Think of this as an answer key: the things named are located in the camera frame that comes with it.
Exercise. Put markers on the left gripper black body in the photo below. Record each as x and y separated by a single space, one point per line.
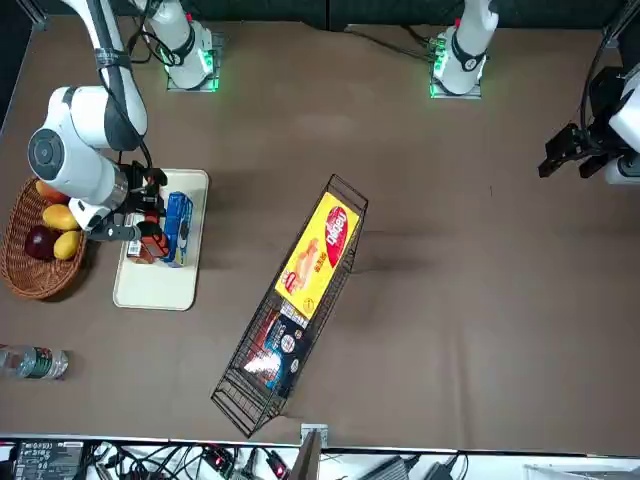
600 137

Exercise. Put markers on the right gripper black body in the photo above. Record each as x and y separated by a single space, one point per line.
135 200

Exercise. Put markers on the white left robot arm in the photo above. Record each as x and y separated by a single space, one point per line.
467 47

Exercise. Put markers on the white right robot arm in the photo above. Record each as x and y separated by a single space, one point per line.
75 160

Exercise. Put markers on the blue Oreo cookie box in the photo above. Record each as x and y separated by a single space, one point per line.
176 210

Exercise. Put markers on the cream plastic tray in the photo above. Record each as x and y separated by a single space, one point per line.
155 290

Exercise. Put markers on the small yellow mango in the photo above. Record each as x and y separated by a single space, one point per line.
67 245

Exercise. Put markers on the long yellow mango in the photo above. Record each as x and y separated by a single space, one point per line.
57 217

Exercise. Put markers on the dark red apple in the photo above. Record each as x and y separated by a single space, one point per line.
40 243

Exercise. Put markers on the red yellow mango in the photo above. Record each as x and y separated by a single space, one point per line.
46 191

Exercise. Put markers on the brown wicker basket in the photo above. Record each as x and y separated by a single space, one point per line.
35 280

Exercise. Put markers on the clear water bottle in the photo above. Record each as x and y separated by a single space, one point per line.
35 362

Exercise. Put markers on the green connector board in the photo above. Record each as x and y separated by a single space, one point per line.
436 50

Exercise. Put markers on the yellow cake snack box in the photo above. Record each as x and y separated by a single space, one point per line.
320 255

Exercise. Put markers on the dark blue snack box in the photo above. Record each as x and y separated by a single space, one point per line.
277 355

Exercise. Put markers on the black dongle red light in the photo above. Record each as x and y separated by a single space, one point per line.
220 460
280 465

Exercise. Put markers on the black power plug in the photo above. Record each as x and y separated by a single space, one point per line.
445 470

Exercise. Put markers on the grey power adapter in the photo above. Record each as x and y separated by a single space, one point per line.
390 470

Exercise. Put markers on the aluminium frame post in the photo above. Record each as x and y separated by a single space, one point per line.
307 460

